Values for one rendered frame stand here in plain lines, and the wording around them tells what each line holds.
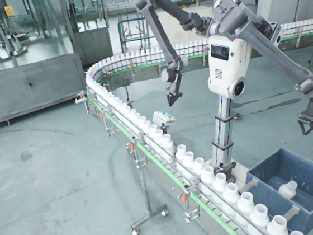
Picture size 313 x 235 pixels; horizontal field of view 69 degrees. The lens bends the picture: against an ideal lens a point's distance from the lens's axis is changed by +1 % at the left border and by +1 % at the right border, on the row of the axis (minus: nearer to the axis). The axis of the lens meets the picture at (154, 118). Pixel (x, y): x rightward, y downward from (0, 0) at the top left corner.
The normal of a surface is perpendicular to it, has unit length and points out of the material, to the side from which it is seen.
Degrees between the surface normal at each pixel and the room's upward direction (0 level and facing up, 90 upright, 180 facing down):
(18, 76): 90
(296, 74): 94
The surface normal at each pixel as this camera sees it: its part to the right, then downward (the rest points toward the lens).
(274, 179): -0.10, -0.85
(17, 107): 0.55, 0.40
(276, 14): 0.27, 0.48
